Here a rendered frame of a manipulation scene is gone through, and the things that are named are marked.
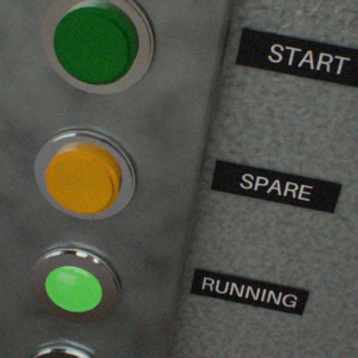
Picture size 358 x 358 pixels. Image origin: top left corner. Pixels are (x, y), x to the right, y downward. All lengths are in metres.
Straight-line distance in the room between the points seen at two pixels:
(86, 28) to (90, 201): 0.06
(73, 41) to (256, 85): 0.07
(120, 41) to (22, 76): 0.04
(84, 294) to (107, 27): 0.11
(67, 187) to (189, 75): 0.06
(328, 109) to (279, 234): 0.06
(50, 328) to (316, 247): 0.11
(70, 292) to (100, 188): 0.05
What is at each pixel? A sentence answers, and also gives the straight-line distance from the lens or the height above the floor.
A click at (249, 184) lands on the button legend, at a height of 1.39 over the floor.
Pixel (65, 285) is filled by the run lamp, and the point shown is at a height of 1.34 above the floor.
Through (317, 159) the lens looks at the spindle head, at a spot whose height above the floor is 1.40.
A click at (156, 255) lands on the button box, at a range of 0.29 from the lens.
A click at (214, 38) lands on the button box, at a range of 0.25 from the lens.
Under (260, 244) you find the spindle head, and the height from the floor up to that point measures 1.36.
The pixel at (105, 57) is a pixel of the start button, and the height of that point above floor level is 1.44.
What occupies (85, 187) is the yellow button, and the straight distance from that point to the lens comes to 0.27.
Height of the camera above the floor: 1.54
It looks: 33 degrees down
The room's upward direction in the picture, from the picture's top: 10 degrees clockwise
